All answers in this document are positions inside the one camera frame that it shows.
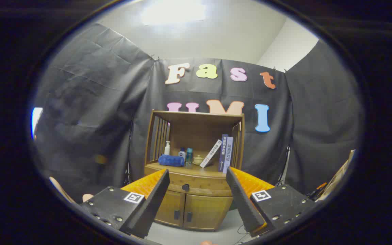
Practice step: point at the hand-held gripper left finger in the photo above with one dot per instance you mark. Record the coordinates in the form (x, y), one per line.
(155, 200)

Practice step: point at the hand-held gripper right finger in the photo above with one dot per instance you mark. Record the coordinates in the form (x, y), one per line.
(242, 200)

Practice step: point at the wooden drawer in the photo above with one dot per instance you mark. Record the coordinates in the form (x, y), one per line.
(202, 185)

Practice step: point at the wooden cabinet door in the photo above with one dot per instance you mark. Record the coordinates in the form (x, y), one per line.
(206, 212)
(170, 207)

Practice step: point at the wooden countertop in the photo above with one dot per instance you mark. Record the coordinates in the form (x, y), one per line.
(196, 169)

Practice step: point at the wooden cabinet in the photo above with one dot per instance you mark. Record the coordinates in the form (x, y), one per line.
(199, 117)

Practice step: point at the folded blue towel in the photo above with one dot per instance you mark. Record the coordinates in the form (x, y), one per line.
(171, 160)

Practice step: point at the lavender book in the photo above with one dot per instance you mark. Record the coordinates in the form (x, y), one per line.
(228, 154)

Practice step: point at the dark blue book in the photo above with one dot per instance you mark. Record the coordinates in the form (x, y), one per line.
(223, 153)

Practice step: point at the white pump bottle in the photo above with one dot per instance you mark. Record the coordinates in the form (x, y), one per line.
(167, 149)

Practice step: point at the white lotion bottle blue cap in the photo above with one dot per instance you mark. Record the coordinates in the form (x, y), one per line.
(182, 153)

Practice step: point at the clear blue bottle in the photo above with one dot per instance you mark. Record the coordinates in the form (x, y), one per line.
(189, 156)

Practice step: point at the white book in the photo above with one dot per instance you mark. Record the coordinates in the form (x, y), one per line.
(211, 153)

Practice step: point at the beige lidded teacup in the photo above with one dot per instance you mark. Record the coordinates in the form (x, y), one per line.
(198, 160)

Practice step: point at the light wooden curved piece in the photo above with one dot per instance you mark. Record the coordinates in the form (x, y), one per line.
(61, 190)

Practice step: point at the light wooden frame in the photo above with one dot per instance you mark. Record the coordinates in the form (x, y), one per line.
(337, 178)

